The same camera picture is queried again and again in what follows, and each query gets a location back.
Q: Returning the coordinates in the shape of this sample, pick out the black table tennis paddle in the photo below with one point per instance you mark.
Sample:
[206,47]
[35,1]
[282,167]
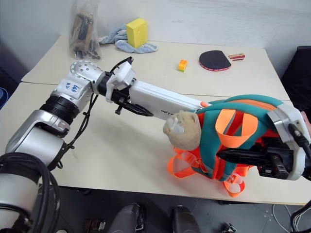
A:
[215,60]

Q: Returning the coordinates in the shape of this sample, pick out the orange yellow green toy brick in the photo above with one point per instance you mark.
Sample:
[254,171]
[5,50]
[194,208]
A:
[182,66]

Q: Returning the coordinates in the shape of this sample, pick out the light blue towel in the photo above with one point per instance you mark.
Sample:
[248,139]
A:
[126,44]

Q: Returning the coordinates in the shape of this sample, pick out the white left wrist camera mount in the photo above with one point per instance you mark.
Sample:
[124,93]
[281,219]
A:
[123,73]

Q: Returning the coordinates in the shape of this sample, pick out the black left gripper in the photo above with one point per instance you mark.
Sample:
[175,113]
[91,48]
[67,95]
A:
[121,95]

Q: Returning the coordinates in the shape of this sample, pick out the yellow sponge block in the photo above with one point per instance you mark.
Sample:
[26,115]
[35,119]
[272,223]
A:
[136,32]

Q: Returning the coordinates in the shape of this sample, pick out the black chair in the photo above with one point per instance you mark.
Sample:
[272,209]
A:
[297,80]

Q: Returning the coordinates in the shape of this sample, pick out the clear plastic bag of parts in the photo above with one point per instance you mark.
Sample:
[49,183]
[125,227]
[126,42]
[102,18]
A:
[83,31]

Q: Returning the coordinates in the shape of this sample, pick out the blue round object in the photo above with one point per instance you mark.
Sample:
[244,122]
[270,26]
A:
[3,97]

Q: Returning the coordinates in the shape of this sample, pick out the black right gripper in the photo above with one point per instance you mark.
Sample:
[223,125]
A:
[277,160]

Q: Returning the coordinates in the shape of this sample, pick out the tan plush toy head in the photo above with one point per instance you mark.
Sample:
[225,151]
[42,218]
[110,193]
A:
[182,131]

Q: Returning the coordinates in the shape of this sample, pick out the dark rounded shape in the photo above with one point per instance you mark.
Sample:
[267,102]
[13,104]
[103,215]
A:
[185,221]
[128,219]

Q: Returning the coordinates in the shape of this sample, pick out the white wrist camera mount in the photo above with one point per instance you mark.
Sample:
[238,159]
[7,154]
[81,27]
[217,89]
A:
[123,73]
[290,112]

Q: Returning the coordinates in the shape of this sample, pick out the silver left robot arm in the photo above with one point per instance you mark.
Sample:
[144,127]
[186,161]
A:
[36,136]

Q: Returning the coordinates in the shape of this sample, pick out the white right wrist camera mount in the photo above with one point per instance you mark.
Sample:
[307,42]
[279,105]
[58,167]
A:
[290,112]

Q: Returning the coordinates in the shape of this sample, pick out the orange and teal backpack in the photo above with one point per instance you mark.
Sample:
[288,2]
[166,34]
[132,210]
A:
[211,136]

